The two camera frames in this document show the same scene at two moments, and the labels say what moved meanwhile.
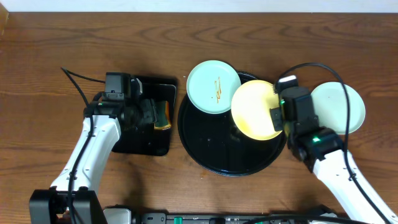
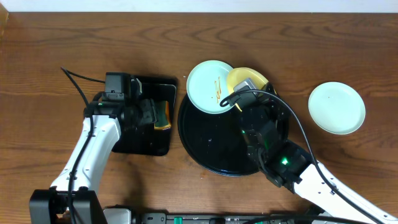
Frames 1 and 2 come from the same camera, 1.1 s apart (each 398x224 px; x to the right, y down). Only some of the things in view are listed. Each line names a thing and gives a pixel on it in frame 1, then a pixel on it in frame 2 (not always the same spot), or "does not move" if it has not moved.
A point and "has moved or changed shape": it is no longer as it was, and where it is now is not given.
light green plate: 329,104 does not move
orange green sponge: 162,115 does not move
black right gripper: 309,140 -> 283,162
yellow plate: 250,107 has moved or changed shape
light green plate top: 211,86 does not move
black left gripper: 148,112 does not move
